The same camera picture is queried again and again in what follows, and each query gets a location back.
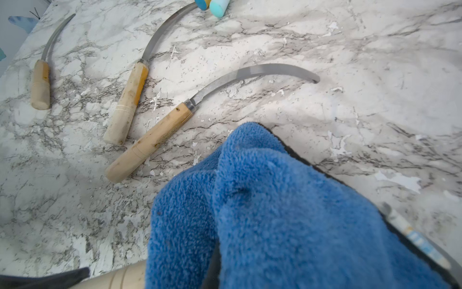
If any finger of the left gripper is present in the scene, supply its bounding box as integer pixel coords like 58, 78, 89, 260
1, 267, 90, 289

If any blue microfiber rag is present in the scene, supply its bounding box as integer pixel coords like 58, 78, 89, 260
146, 122, 456, 289

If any teal garden trowel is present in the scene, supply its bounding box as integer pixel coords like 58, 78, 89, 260
209, 0, 230, 18

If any yellow handled garden tool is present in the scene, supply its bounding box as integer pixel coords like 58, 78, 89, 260
195, 0, 211, 11

